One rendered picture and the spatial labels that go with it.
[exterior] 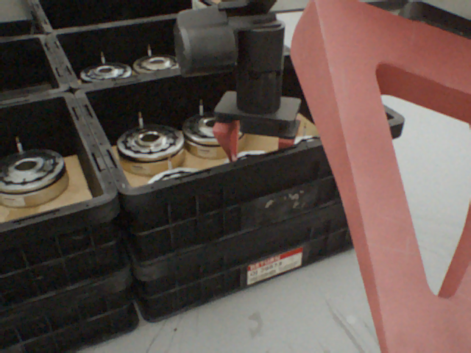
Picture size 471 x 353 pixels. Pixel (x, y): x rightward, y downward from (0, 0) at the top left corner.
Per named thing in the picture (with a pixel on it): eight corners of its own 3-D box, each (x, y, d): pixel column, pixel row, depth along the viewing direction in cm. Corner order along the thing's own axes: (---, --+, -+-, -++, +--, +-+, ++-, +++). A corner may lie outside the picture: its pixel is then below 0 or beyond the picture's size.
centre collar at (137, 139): (160, 130, 75) (160, 126, 74) (170, 145, 71) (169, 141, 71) (130, 136, 73) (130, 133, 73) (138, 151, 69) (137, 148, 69)
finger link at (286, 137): (290, 188, 61) (296, 126, 56) (238, 181, 63) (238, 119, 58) (297, 162, 67) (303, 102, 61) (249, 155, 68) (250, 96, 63)
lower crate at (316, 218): (286, 155, 98) (290, 104, 91) (380, 243, 76) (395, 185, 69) (97, 207, 84) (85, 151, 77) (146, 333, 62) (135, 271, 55)
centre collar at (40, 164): (41, 155, 68) (40, 151, 68) (48, 172, 65) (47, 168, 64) (6, 165, 66) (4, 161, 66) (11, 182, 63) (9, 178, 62)
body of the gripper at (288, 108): (293, 134, 57) (297, 77, 53) (213, 124, 59) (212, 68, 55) (300, 111, 62) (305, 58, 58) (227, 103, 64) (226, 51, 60)
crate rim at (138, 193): (294, 62, 86) (294, 50, 85) (408, 135, 64) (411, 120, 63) (75, 104, 72) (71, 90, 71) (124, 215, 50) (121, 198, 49)
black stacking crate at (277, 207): (290, 109, 92) (294, 54, 85) (392, 190, 70) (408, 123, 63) (87, 156, 78) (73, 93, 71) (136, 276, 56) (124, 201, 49)
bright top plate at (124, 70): (127, 62, 100) (127, 59, 99) (134, 81, 92) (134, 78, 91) (79, 68, 97) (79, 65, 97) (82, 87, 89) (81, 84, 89)
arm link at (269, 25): (294, 18, 52) (274, 6, 56) (235, 24, 50) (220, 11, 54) (290, 77, 55) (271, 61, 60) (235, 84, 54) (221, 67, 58)
